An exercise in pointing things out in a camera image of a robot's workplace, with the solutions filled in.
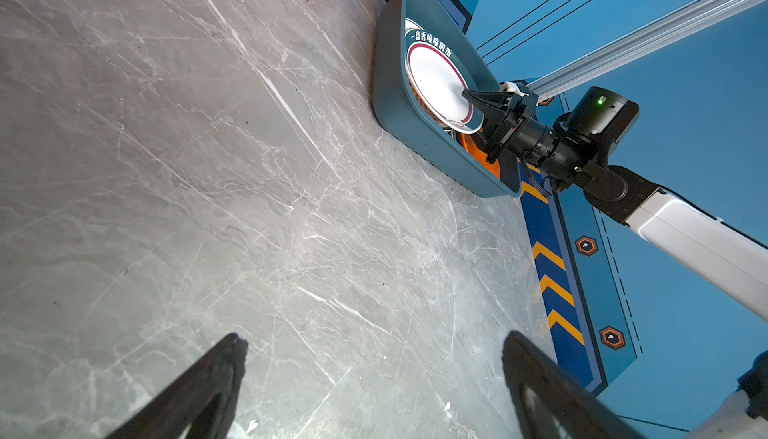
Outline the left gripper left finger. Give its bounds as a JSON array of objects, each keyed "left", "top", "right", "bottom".
[{"left": 109, "top": 333, "right": 248, "bottom": 438}]

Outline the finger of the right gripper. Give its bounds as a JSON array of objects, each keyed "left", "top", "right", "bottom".
[{"left": 462, "top": 89, "right": 522, "bottom": 117}]

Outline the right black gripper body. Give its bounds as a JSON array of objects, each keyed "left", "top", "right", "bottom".
[{"left": 480, "top": 86, "right": 639, "bottom": 193}]

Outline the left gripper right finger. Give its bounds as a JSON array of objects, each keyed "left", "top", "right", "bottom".
[{"left": 502, "top": 331, "right": 641, "bottom": 438}]

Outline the white plate dark green rim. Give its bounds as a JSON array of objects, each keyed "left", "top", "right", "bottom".
[{"left": 404, "top": 29, "right": 485, "bottom": 135}]

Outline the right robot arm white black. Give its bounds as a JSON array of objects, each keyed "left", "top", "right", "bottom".
[{"left": 462, "top": 84, "right": 767, "bottom": 318}]

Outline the teal plastic bin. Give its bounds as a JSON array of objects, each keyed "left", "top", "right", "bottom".
[{"left": 373, "top": 0, "right": 521, "bottom": 198}]

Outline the right aluminium corner post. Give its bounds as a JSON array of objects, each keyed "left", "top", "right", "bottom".
[{"left": 528, "top": 0, "right": 767, "bottom": 99}]

